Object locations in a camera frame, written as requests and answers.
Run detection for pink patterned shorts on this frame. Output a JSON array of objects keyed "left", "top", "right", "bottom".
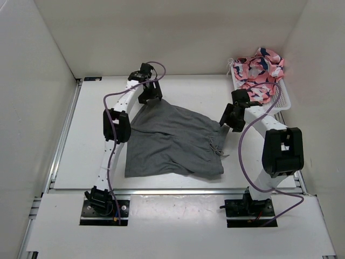
[{"left": 229, "top": 47, "right": 285, "bottom": 104}]

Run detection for aluminium frame rail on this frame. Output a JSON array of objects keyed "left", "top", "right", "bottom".
[{"left": 114, "top": 188, "right": 246, "bottom": 195}]

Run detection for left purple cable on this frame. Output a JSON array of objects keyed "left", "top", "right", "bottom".
[{"left": 103, "top": 61, "right": 167, "bottom": 225}]

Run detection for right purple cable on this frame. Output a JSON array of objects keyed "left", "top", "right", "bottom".
[{"left": 238, "top": 82, "right": 305, "bottom": 227}]

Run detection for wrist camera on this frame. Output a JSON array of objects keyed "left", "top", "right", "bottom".
[
  {"left": 231, "top": 89, "right": 250, "bottom": 105},
  {"left": 127, "top": 63, "right": 154, "bottom": 83}
]

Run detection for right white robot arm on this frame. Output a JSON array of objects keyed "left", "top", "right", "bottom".
[{"left": 219, "top": 102, "right": 304, "bottom": 216}]

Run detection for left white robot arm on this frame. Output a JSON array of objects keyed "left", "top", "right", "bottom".
[{"left": 94, "top": 78, "right": 161, "bottom": 196}]

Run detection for purple cable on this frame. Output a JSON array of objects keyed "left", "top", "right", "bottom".
[
  {"left": 103, "top": 61, "right": 167, "bottom": 225},
  {"left": 238, "top": 82, "right": 305, "bottom": 227}
]

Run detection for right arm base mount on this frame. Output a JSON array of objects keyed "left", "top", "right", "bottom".
[{"left": 219, "top": 193, "right": 278, "bottom": 228}]

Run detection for white plastic basket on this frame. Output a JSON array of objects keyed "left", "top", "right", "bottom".
[{"left": 227, "top": 58, "right": 291, "bottom": 115}]

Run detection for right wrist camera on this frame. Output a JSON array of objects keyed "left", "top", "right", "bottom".
[{"left": 231, "top": 89, "right": 250, "bottom": 105}]

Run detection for grey shorts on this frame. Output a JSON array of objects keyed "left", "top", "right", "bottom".
[{"left": 125, "top": 99, "right": 229, "bottom": 179}]

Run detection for dark label sticker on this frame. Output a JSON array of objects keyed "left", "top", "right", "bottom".
[{"left": 84, "top": 77, "right": 102, "bottom": 81}]

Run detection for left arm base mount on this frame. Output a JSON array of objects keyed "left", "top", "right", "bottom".
[{"left": 79, "top": 186, "right": 130, "bottom": 227}]

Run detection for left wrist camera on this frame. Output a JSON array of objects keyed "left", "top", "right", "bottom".
[{"left": 127, "top": 63, "right": 154, "bottom": 83}]

